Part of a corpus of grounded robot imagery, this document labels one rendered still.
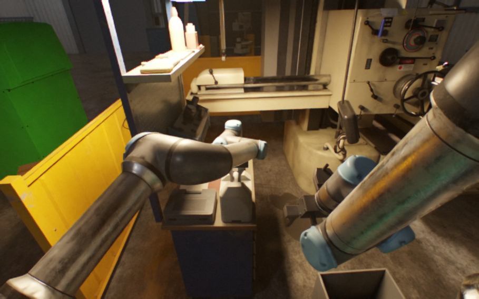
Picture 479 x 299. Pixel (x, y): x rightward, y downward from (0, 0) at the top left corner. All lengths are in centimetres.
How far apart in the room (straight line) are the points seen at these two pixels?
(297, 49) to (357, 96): 83
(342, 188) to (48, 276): 57
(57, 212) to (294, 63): 241
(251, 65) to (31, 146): 338
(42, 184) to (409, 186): 158
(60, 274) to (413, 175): 54
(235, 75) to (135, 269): 195
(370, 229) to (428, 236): 264
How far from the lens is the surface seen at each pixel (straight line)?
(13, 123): 364
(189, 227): 131
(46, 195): 165
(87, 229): 54
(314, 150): 267
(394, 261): 263
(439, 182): 29
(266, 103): 241
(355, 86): 231
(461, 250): 305
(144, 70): 97
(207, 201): 131
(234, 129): 101
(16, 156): 389
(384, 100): 251
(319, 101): 254
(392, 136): 329
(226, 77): 228
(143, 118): 115
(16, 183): 147
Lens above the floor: 190
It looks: 30 degrees down
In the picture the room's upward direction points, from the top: 2 degrees counter-clockwise
